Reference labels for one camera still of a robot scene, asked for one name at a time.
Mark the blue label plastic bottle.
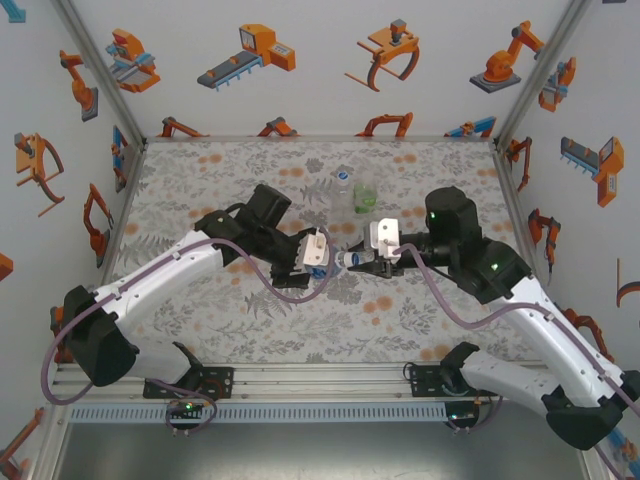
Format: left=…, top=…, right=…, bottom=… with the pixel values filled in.
left=305, top=249, right=351, bottom=280

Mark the green label plastic bottle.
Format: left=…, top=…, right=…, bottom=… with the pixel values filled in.
left=352, top=172, right=381, bottom=216

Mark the clear unlabelled plastic bottle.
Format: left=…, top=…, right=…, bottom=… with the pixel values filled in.
left=329, top=167, right=359, bottom=224

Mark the floral patterned table cover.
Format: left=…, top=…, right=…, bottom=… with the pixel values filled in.
left=102, top=139, right=556, bottom=365

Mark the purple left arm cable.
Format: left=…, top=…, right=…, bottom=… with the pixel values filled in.
left=42, top=225, right=337, bottom=437

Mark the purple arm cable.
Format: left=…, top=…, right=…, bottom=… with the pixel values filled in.
left=42, top=225, right=337, bottom=437
left=394, top=242, right=640, bottom=480

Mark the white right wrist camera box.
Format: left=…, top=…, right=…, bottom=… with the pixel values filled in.
left=368, top=217, right=404, bottom=261

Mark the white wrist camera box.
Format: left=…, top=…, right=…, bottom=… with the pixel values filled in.
left=368, top=217, right=404, bottom=261
left=301, top=228, right=334, bottom=269

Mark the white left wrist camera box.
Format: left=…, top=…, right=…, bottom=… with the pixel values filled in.
left=301, top=228, right=334, bottom=269

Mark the aluminium table side rail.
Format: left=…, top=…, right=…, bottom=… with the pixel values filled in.
left=489, top=142, right=551, bottom=306
left=97, top=139, right=149, bottom=271

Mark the aluminium table end rail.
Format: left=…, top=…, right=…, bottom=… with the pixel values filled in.
left=144, top=133, right=499, bottom=144

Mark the wide aluminium frame rail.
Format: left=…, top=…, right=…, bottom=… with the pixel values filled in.
left=47, top=362, right=594, bottom=404

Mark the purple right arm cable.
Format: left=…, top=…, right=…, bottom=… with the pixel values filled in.
left=394, top=242, right=640, bottom=480

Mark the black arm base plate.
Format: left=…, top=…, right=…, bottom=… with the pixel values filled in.
left=408, top=363, right=501, bottom=399
left=143, top=366, right=235, bottom=400

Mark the white slotted cable duct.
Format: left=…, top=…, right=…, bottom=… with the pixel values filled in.
left=67, top=403, right=446, bottom=424

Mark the aluminium frame post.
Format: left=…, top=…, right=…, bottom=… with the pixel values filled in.
left=49, top=0, right=149, bottom=151
left=492, top=0, right=594, bottom=151

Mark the aluminium frame leg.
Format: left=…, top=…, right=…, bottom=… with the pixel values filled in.
left=579, top=444, right=619, bottom=480
left=27, top=402, right=71, bottom=480

